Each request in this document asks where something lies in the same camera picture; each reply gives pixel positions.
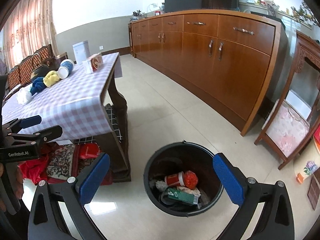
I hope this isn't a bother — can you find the black iron teapot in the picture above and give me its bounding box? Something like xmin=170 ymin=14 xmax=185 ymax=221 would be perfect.
xmin=30 ymin=53 xmax=50 ymax=82

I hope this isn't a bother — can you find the blue white paper cup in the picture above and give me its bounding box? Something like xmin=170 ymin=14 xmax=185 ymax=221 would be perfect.
xmin=57 ymin=59 xmax=74 ymax=79

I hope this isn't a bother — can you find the red white cylindrical canister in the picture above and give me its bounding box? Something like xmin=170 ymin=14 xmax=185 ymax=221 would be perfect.
xmin=164 ymin=172 xmax=184 ymax=187

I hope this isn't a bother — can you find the pink white snack packet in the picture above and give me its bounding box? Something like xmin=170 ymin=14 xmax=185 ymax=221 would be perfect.
xmin=82 ymin=53 xmax=103 ymax=74

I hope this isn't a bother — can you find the black white plaid cushion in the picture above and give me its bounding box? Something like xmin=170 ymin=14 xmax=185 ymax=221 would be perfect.
xmin=73 ymin=103 xmax=123 ymax=145

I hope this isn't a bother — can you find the floral paper bag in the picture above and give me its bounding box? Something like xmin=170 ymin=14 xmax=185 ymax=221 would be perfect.
xmin=293 ymin=141 xmax=319 ymax=184

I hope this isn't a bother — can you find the clear plastic bag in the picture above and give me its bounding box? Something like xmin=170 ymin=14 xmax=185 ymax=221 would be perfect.
xmin=16 ymin=89 xmax=32 ymax=105

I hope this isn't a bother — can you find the black round trash bin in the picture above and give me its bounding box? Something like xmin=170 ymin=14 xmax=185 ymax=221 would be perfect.
xmin=143 ymin=141 xmax=223 ymax=217

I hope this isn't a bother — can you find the wooden chair pink cushion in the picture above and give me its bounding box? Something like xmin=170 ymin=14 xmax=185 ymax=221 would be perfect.
xmin=254 ymin=99 xmax=320 ymax=170

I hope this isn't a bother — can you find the left human hand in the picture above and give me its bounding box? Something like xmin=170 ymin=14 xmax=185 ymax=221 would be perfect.
xmin=1 ymin=162 xmax=21 ymax=215

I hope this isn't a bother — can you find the white square tin box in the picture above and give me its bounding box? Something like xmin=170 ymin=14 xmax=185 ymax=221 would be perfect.
xmin=73 ymin=40 xmax=91 ymax=64

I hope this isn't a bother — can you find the green branch plant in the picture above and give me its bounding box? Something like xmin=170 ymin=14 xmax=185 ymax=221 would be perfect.
xmin=291 ymin=0 xmax=319 ymax=27

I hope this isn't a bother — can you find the dark blue crumpled cloth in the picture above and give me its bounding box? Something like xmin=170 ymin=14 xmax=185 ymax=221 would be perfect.
xmin=30 ymin=77 xmax=47 ymax=96

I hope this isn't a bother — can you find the carved wooden side cabinet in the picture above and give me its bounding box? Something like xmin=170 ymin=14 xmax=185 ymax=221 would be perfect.
xmin=285 ymin=29 xmax=320 ymax=120

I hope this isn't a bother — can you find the red plastic bag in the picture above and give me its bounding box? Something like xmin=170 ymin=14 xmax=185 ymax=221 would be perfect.
xmin=183 ymin=171 xmax=199 ymax=190

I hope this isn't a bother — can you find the peach window curtain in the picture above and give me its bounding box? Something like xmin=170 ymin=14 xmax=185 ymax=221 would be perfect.
xmin=2 ymin=0 xmax=58 ymax=69

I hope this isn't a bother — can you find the green box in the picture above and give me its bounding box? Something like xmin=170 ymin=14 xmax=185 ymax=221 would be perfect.
xmin=167 ymin=188 xmax=199 ymax=205

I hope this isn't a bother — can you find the pink checkered tablecloth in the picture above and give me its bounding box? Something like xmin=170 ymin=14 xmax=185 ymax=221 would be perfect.
xmin=2 ymin=53 xmax=122 ymax=140

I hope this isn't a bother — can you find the long wooden sideboard cabinet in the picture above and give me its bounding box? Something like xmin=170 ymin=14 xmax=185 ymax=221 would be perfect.
xmin=130 ymin=9 xmax=287 ymax=135

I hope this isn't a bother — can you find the wooden bench sofa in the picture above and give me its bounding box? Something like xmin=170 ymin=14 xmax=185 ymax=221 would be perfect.
xmin=4 ymin=44 xmax=68 ymax=101

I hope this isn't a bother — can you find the small potted plant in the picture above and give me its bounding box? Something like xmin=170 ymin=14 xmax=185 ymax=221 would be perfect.
xmin=131 ymin=10 xmax=144 ymax=21

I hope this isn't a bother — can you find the yellow cloth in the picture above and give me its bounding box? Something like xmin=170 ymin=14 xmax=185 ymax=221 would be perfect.
xmin=43 ymin=70 xmax=60 ymax=87

